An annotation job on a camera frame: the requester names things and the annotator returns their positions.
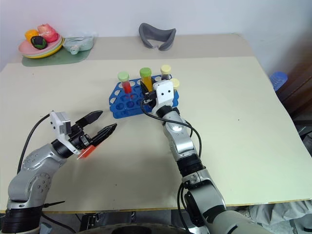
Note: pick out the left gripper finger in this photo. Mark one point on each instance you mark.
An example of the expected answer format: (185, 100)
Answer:
(104, 133)
(91, 117)

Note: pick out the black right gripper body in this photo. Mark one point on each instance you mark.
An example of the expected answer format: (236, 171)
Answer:
(149, 98)

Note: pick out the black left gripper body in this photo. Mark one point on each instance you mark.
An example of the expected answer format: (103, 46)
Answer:
(79, 137)

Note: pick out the orange tube with green cap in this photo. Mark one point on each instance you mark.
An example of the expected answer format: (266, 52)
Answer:
(146, 76)

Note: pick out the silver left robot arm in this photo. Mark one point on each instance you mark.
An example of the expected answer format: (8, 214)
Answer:
(31, 175)

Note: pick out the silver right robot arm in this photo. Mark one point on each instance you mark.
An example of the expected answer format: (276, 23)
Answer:
(185, 146)

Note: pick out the loose red test tube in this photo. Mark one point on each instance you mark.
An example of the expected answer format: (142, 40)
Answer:
(85, 153)

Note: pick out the blue test tube rack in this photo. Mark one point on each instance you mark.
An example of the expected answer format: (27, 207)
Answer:
(122, 107)

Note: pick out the yellow capped test tube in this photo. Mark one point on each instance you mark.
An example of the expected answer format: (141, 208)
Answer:
(176, 83)

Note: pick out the red tube with green cap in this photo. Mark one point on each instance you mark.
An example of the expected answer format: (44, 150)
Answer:
(126, 85)

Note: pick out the dark tube with yellow cap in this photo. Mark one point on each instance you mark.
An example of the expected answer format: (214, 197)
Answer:
(166, 70)

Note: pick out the grey headset face pad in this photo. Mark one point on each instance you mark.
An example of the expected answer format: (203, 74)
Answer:
(146, 36)

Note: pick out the green table mat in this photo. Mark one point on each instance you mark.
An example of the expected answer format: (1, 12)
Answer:
(61, 59)

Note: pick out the black zip tie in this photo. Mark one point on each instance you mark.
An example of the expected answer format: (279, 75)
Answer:
(54, 203)

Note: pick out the yellow plate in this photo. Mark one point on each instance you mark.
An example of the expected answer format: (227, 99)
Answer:
(52, 54)

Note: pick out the clear plastic bag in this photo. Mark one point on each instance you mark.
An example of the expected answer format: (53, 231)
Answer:
(81, 41)

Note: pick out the stack of coloured plates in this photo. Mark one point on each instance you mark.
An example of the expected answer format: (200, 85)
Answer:
(57, 47)

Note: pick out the black and green toy fruit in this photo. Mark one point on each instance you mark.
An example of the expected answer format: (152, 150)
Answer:
(38, 42)

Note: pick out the pink plate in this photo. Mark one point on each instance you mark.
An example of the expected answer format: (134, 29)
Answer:
(26, 48)

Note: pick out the yellow orange toy fruit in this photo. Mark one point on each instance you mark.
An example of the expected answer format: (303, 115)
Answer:
(31, 34)

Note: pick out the blue water bottle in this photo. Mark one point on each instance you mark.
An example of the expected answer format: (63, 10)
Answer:
(278, 79)

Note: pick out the dark brown furniture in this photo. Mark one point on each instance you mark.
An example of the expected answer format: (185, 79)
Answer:
(301, 80)

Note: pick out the grey cloth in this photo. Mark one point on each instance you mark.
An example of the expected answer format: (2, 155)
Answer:
(280, 217)

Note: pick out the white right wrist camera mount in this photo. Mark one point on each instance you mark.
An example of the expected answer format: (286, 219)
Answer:
(164, 93)

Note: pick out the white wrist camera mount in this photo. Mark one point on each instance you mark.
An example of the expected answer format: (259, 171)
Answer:
(164, 93)
(59, 122)

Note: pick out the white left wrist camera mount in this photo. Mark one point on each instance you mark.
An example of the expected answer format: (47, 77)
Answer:
(59, 122)

